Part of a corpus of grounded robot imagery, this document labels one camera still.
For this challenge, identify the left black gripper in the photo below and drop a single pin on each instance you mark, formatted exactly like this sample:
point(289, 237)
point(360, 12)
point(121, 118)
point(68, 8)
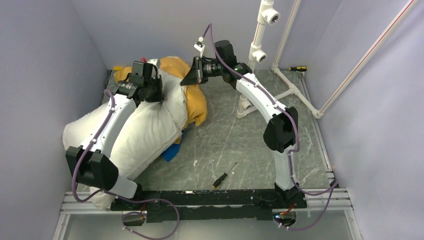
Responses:
point(160, 97)

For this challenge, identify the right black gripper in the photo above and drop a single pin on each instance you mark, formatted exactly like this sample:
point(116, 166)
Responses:
point(195, 76)

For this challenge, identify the yellow blue pillowcase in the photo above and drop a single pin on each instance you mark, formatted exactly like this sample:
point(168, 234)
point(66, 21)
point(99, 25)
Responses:
point(192, 92)

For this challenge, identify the white pillow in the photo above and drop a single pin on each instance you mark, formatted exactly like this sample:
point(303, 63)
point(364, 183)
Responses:
point(75, 132)

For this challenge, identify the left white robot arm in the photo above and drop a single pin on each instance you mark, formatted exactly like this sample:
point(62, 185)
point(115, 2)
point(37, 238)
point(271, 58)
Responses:
point(89, 163)

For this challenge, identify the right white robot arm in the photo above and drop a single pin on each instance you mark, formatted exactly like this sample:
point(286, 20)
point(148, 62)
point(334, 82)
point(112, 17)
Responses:
point(281, 135)

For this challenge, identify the screwdriver at back right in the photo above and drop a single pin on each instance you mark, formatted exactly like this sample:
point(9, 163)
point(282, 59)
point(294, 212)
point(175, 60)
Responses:
point(298, 69)

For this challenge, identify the black yellow screwdriver on table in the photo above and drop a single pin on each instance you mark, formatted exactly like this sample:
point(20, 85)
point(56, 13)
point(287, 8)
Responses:
point(221, 178)

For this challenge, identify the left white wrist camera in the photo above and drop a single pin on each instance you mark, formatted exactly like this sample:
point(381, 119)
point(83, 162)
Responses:
point(150, 68)

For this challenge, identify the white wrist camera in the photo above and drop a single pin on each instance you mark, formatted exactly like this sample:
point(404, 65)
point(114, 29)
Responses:
point(200, 46)
point(150, 68)

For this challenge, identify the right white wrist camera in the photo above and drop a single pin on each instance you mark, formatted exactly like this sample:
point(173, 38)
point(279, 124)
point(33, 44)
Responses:
point(200, 46)

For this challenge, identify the white PVC pipe frame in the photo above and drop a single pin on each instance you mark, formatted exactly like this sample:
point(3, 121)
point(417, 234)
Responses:
point(366, 46)

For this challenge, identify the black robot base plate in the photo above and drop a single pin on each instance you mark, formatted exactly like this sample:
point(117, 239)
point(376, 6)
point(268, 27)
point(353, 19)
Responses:
point(166, 205)

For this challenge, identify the aluminium rail frame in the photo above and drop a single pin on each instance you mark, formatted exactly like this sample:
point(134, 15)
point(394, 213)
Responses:
point(209, 150)

